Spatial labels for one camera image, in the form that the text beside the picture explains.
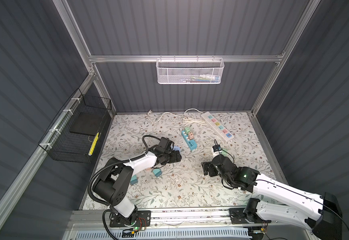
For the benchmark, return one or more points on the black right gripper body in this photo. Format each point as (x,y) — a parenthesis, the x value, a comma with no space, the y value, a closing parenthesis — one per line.
(211,171)

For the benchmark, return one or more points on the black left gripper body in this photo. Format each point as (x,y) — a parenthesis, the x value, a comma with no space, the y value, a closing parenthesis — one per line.
(171,157)

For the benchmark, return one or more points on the teal blue power strip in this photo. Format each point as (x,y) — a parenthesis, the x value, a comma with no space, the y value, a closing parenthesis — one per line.
(192,145)

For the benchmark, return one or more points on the pink plug adapter cube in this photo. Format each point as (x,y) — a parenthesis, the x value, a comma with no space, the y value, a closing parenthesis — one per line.
(190,136)

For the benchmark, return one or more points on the green plug adapter cube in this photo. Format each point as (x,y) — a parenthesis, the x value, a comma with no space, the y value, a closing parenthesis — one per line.
(187,130)

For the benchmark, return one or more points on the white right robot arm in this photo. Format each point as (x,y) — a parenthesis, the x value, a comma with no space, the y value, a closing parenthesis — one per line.
(320,214)

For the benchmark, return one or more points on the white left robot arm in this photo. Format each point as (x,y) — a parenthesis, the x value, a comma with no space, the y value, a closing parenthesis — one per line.
(109,185)

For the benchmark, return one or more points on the teal plug adapter cube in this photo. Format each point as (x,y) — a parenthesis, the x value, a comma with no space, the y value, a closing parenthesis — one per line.
(133,180)
(157,172)

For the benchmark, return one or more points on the long white power strip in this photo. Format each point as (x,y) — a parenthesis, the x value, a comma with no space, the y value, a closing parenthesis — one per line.
(217,127)

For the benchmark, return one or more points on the yellow marker in basket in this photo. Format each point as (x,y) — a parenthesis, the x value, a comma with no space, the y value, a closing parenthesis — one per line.
(93,145)

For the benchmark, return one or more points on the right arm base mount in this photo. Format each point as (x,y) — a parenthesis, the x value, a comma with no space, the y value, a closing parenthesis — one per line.
(238,216)

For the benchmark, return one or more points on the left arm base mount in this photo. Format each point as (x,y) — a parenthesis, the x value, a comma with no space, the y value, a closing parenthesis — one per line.
(138,218)

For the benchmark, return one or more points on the white wire wall basket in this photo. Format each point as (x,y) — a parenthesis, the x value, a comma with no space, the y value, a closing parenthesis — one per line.
(196,71)

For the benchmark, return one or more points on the black wire side basket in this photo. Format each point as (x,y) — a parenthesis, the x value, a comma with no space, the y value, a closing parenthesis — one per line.
(69,138)

